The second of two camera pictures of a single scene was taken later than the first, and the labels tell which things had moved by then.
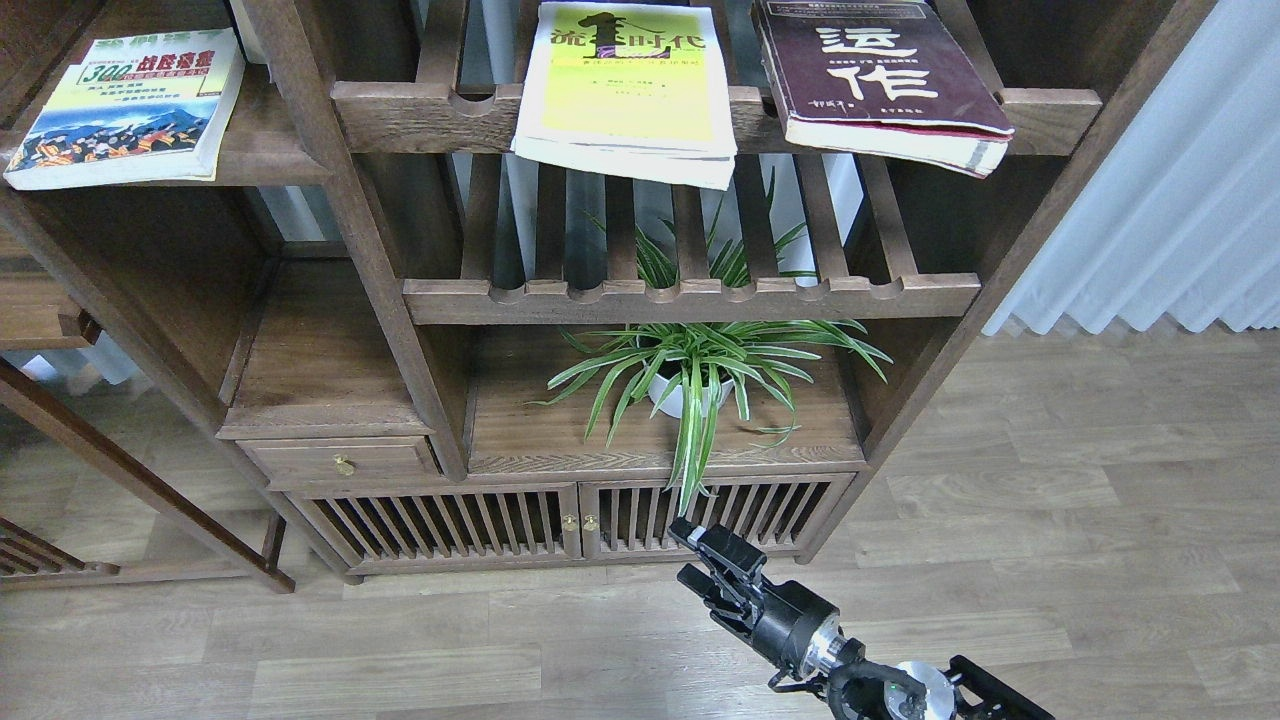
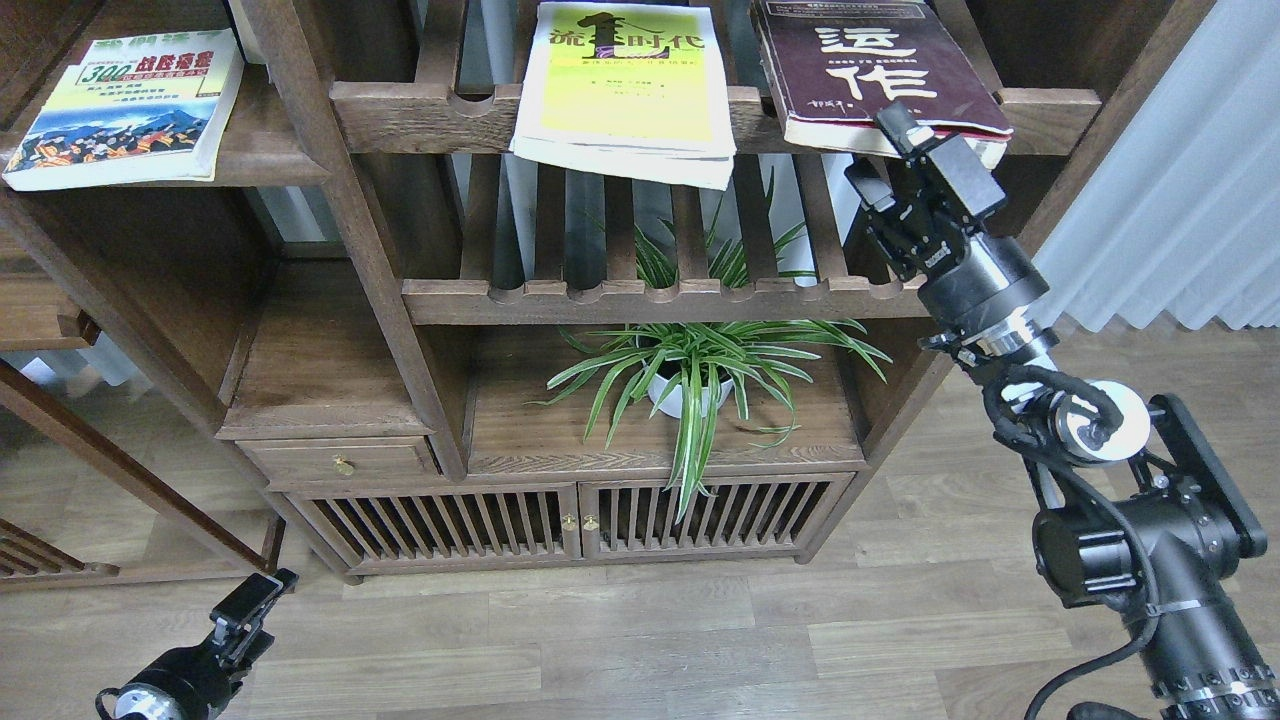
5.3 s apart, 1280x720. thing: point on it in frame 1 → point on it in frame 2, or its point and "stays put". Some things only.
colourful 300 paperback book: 144,109 stays put
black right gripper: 799,629 → 920,217
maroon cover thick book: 886,81 stays put
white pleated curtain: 1184,217 stays put
